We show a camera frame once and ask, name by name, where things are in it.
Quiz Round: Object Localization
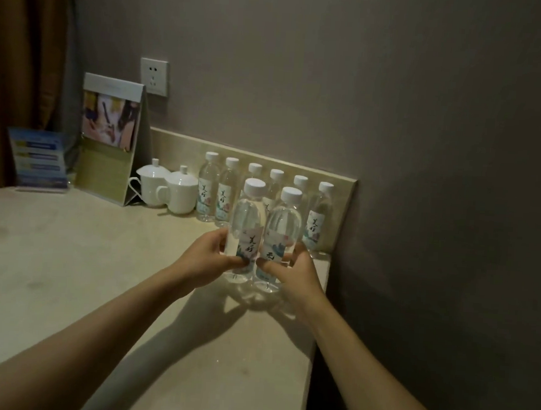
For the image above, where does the beige backsplash panel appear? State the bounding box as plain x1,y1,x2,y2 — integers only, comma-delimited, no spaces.
142,127,361,259

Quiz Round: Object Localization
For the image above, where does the white wall socket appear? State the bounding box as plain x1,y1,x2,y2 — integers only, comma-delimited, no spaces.
138,58,170,98

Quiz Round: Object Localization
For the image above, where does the white ceramic cup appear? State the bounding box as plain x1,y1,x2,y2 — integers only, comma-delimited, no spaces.
126,175,170,209
154,182,199,216

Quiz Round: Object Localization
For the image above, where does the brown curtain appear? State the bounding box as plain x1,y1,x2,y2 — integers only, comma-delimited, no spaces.
0,0,77,196

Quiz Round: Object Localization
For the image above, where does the blue brochure holder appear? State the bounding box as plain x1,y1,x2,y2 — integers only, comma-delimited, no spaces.
4,126,75,194

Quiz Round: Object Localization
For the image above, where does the white cup lid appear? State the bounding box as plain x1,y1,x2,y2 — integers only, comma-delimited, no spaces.
136,157,172,182
164,164,200,188

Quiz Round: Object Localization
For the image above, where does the person's right forearm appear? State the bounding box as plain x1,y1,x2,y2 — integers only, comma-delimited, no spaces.
301,301,463,410

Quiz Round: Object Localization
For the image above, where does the person's left forearm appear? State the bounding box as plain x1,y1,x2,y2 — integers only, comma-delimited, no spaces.
0,259,189,410

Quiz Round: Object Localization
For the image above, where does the person's right hand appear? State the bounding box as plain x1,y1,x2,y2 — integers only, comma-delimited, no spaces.
253,240,335,324

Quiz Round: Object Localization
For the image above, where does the white-capped clear water bottle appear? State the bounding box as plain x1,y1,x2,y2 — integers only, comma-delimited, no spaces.
252,185,305,297
222,177,271,286

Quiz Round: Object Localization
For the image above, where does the folded standing display card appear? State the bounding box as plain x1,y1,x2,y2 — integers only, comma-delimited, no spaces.
72,72,158,209

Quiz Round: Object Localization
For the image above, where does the row of water bottles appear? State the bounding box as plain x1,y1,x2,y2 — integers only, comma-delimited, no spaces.
193,151,338,255

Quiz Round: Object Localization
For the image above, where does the person's left hand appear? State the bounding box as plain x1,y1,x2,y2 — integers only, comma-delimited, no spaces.
168,225,253,302

